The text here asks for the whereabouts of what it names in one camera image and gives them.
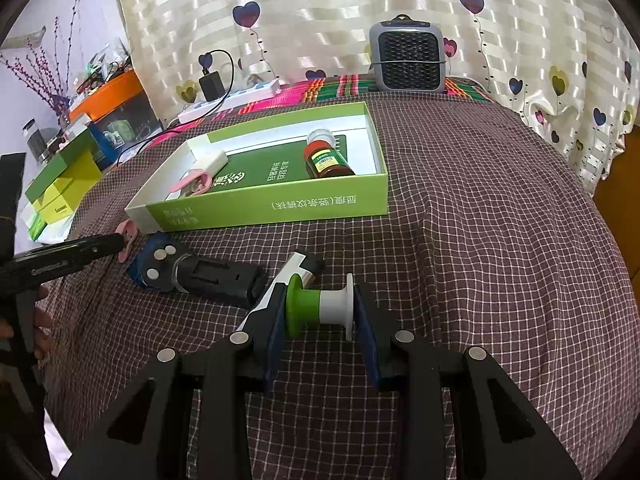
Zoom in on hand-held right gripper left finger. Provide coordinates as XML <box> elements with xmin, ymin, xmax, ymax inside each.
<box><xmin>60</xmin><ymin>305</ymin><xmax>288</xmax><ymax>480</ymax></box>

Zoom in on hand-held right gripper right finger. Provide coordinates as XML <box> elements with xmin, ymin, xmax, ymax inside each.
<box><xmin>354</xmin><ymin>282</ymin><xmax>583</xmax><ymax>480</ymax></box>

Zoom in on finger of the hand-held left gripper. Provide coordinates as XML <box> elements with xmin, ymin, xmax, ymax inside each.
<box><xmin>12</xmin><ymin>233</ymin><xmax>126</xmax><ymax>267</ymax></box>

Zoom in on pink plastic clip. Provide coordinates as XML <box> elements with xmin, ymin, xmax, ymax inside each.
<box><xmin>167</xmin><ymin>170</ymin><xmax>213</xmax><ymax>196</ymax></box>
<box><xmin>115</xmin><ymin>220</ymin><xmax>138</xmax><ymax>263</ymax></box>

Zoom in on blue usb drive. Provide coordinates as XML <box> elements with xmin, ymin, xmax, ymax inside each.
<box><xmin>125</xmin><ymin>231</ymin><xmax>173</xmax><ymax>291</ymax></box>

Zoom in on green white spool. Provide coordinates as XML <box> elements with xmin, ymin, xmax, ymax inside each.
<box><xmin>284</xmin><ymin>272</ymin><xmax>357</xmax><ymax>341</ymax></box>

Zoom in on black round disc gadget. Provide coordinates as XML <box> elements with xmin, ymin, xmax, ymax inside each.
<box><xmin>141</xmin><ymin>245</ymin><xmax>182</xmax><ymax>293</ymax></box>

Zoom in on black rectangular device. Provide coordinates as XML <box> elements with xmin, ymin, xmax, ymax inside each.
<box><xmin>172</xmin><ymin>254</ymin><xmax>268</xmax><ymax>310</ymax></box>

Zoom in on green cardboard box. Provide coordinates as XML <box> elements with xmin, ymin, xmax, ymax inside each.
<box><xmin>124</xmin><ymin>101</ymin><xmax>390</xmax><ymax>233</ymax></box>

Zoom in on white power adapter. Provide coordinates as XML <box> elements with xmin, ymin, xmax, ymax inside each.
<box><xmin>191</xmin><ymin>149</ymin><xmax>230</xmax><ymax>177</ymax></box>

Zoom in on brown medicine bottle red cap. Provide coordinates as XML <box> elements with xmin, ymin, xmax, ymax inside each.
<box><xmin>303</xmin><ymin>142</ymin><xmax>357</xmax><ymax>180</ymax></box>

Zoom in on person's left hand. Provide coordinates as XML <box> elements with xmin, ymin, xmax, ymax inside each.
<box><xmin>0</xmin><ymin>282</ymin><xmax>56</xmax><ymax>361</ymax></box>

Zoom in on green packets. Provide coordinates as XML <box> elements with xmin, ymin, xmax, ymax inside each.
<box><xmin>22</xmin><ymin>207</ymin><xmax>46</xmax><ymax>241</ymax></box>

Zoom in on yellow cardboard box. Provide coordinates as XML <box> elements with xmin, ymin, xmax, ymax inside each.
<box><xmin>32</xmin><ymin>187</ymin><xmax>81</xmax><ymax>226</ymax></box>

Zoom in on green lid yellow box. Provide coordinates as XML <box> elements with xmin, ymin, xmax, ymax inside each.
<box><xmin>25</xmin><ymin>135</ymin><xmax>103</xmax><ymax>203</ymax></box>

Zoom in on dark flat panel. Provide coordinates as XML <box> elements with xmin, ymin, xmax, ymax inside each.
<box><xmin>0</xmin><ymin>152</ymin><xmax>27</xmax><ymax>261</ymax></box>

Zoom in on blue box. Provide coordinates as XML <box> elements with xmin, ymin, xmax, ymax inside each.
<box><xmin>90</xmin><ymin>122</ymin><xmax>123</xmax><ymax>171</ymax></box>

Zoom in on dark glass jar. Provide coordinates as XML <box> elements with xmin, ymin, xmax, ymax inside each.
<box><xmin>21</xmin><ymin>119</ymin><xmax>43</xmax><ymax>163</ymax></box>

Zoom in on brown checkered blanket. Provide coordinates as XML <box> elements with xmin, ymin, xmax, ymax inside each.
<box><xmin>42</xmin><ymin>95</ymin><xmax>640</xmax><ymax>480</ymax></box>

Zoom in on orange lid storage box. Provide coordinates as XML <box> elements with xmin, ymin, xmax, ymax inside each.
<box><xmin>67</xmin><ymin>69</ymin><xmax>166</xmax><ymax>136</ymax></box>

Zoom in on purple flower branches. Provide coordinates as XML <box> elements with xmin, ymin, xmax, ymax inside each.
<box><xmin>2</xmin><ymin>0</ymin><xmax>83</xmax><ymax>113</ymax></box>

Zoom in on pile of small packets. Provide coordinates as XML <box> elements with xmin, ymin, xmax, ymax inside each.
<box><xmin>70</xmin><ymin>37</ymin><xmax>136</xmax><ymax>106</ymax></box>

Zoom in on white power strip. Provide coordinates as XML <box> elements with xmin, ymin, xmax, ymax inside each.
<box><xmin>177</xmin><ymin>79</ymin><xmax>281</xmax><ymax>123</ymax></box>

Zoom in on black charger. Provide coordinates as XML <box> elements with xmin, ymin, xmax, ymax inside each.
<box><xmin>198</xmin><ymin>52</ymin><xmax>226</xmax><ymax>101</ymax></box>

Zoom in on grey mini heater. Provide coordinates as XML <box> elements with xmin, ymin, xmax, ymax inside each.
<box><xmin>369</xmin><ymin>14</ymin><xmax>447</xmax><ymax>93</ymax></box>

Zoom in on wooden cabinet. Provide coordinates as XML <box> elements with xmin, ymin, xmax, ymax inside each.
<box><xmin>592</xmin><ymin>130</ymin><xmax>640</xmax><ymax>281</ymax></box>

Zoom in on white wall fixture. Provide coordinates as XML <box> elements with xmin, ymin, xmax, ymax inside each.
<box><xmin>0</xmin><ymin>30</ymin><xmax>47</xmax><ymax>52</ymax></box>

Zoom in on black charger cable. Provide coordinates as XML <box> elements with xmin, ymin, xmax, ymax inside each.
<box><xmin>117</xmin><ymin>49</ymin><xmax>236</xmax><ymax>166</ymax></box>

